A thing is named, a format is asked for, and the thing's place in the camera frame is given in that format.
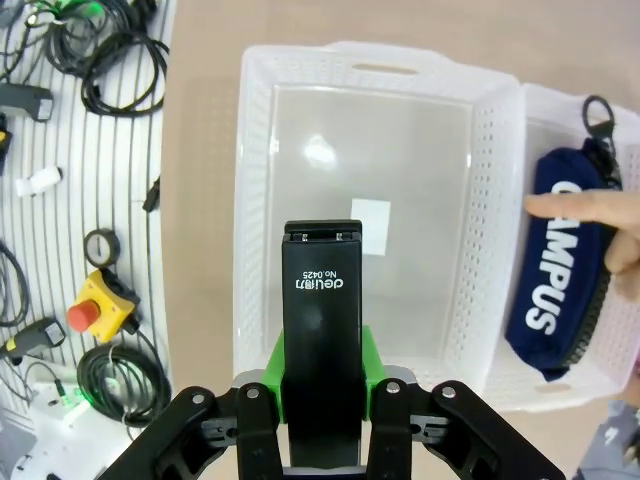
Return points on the black handheld device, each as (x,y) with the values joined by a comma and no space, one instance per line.
(20,97)

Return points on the navy CAMPUS pencil case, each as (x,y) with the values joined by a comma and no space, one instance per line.
(550,280)

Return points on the yellow emergency stop button box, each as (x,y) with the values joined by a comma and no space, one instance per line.
(105,305)

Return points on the grey handheld scanner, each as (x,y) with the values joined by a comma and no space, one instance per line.
(35,335)

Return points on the yellow and black device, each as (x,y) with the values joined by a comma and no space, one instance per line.
(2,140)

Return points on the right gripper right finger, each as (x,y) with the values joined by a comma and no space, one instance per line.
(395,425)

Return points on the small white plastic piece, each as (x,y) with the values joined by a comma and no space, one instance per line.
(40,180)

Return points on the black tape roll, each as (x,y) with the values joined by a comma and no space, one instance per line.
(114,250)

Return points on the white perforated plastic basket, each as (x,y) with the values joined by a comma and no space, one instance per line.
(350,150)
(550,107)

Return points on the white box with green light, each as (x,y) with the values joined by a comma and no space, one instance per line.
(60,400)

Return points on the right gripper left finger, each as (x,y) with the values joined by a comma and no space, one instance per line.
(250,425)

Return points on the person's right hand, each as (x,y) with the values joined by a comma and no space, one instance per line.
(600,207)

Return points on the black stapler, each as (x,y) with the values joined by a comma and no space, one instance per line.
(320,325)

